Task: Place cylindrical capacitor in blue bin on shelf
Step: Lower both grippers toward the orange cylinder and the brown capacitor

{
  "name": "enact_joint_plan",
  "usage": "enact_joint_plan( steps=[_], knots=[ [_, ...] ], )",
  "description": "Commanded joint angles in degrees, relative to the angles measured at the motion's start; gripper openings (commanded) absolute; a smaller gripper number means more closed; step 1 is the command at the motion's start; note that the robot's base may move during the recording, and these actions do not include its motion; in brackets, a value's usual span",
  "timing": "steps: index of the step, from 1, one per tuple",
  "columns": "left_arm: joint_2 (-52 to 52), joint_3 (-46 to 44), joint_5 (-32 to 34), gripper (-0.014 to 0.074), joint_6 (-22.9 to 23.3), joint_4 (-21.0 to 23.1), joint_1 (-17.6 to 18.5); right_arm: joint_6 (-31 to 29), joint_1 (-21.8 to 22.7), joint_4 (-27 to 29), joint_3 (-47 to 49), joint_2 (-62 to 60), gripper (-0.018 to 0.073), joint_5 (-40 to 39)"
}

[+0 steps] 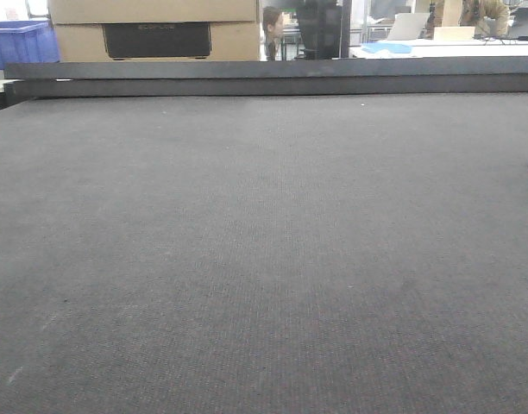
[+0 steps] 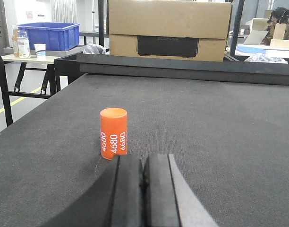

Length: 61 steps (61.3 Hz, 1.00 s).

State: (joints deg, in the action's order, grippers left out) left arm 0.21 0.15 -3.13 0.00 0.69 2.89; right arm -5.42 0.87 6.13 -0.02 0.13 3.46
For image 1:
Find light blue flat case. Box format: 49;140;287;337
361;41;412;54

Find person in brown jacket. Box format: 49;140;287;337
458;0;510;37

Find open silver laptop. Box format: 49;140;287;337
387;13;430;41

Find black office chair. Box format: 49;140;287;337
296;1;343;60

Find large cardboard box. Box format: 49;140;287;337
48;0;261;62

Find seated person grey clothes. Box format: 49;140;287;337
261;6;284;61

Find blue plastic crate background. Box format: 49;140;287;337
0;19;60;70

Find white work table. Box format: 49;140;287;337
349;38;528;60

